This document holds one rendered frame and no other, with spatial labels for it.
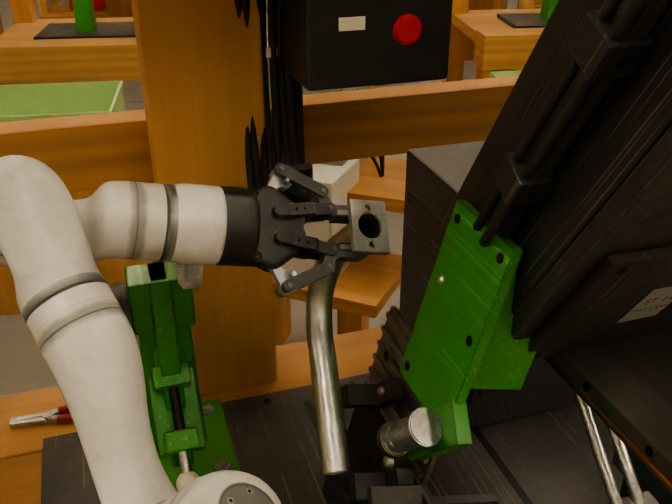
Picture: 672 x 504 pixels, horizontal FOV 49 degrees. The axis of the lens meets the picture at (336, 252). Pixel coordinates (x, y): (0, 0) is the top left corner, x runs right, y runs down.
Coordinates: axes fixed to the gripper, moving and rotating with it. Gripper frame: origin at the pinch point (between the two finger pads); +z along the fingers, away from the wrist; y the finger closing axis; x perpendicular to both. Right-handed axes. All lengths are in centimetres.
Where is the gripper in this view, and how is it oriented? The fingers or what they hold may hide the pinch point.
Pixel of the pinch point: (351, 233)
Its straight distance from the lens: 75.7
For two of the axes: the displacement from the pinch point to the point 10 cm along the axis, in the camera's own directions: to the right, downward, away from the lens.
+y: -0.8, -9.6, 2.8
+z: 9.1, 0.4, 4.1
